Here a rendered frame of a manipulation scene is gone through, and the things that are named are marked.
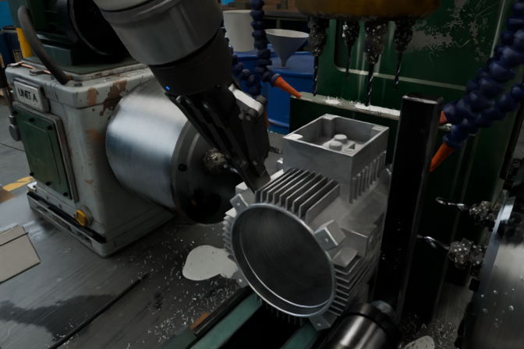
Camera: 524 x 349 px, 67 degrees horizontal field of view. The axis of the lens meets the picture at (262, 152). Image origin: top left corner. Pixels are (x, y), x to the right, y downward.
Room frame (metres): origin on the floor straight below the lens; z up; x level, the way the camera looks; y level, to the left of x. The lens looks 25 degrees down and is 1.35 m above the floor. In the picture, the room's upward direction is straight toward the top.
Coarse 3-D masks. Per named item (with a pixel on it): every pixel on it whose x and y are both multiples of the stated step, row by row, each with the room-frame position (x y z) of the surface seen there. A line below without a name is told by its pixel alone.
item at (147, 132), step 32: (128, 96) 0.70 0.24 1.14; (160, 96) 0.65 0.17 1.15; (128, 128) 0.63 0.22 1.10; (160, 128) 0.59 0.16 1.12; (192, 128) 0.58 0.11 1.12; (128, 160) 0.60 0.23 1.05; (160, 160) 0.56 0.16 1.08; (192, 160) 0.57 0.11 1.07; (224, 160) 0.57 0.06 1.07; (160, 192) 0.56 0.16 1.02; (192, 192) 0.56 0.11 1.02; (224, 192) 0.62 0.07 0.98
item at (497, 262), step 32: (512, 192) 0.34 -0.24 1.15; (480, 224) 0.42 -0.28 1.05; (512, 224) 0.31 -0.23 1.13; (448, 256) 0.36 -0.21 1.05; (480, 256) 0.33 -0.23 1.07; (512, 256) 0.29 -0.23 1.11; (480, 288) 0.29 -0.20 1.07; (512, 288) 0.27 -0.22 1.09; (480, 320) 0.27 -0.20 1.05; (512, 320) 0.26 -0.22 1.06
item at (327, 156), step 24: (336, 120) 0.57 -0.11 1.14; (288, 144) 0.48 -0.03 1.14; (312, 144) 0.46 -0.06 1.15; (336, 144) 0.49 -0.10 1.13; (360, 144) 0.53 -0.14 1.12; (384, 144) 0.52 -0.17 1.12; (288, 168) 0.48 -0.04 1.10; (312, 168) 0.46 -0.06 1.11; (336, 168) 0.44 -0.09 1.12; (360, 168) 0.45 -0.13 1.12; (360, 192) 0.45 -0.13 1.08
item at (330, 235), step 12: (384, 168) 0.50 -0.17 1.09; (384, 180) 0.50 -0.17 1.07; (240, 192) 0.43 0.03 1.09; (252, 192) 0.44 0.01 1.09; (240, 204) 0.43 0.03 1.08; (324, 228) 0.36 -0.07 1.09; (336, 228) 0.37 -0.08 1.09; (324, 240) 0.36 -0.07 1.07; (336, 240) 0.35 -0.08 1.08; (240, 276) 0.43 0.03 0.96; (324, 312) 0.36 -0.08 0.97; (324, 324) 0.35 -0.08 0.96
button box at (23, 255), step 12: (12, 228) 0.37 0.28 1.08; (0, 240) 0.35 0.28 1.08; (12, 240) 0.36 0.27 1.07; (24, 240) 0.37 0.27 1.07; (0, 252) 0.35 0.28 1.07; (12, 252) 0.35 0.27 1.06; (24, 252) 0.36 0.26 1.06; (36, 252) 0.36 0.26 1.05; (0, 264) 0.34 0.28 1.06; (12, 264) 0.34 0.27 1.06; (24, 264) 0.35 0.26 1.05; (36, 264) 0.35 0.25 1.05; (0, 276) 0.33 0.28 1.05; (12, 276) 0.34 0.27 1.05
